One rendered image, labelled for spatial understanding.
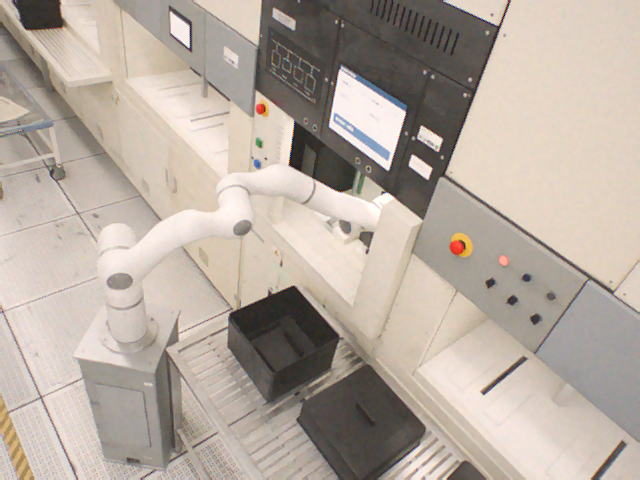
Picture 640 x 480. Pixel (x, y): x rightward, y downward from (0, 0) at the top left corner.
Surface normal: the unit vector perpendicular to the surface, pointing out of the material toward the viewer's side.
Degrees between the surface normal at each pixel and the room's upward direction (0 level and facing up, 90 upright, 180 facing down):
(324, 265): 0
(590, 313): 90
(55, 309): 0
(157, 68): 90
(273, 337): 0
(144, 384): 90
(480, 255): 90
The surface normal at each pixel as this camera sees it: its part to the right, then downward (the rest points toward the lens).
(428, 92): -0.77, 0.33
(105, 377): -0.11, 0.65
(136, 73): 0.62, 0.59
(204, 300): 0.15, -0.74
